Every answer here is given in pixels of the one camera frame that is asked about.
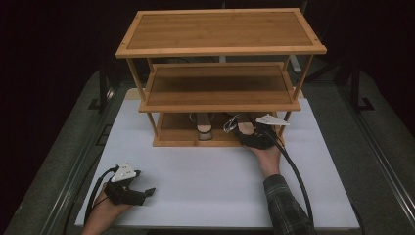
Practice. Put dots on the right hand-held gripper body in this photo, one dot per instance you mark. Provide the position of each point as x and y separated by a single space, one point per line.
261 140

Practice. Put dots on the person's left hand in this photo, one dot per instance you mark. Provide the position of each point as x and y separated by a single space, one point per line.
106 209

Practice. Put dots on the person's right hand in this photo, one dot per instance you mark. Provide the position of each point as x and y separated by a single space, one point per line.
270 161

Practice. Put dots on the white stand leg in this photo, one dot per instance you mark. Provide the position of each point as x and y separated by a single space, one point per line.
296 63

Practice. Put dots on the dark metal stand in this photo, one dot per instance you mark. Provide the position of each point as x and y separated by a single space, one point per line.
102 91
357 91

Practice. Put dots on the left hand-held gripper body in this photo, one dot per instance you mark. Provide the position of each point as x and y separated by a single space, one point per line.
125 194

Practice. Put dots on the wooden three-tier shelf rack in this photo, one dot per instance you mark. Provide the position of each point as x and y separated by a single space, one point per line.
218 31

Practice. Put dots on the metal floor rail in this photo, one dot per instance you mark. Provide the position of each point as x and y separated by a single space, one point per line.
381 156
70 189

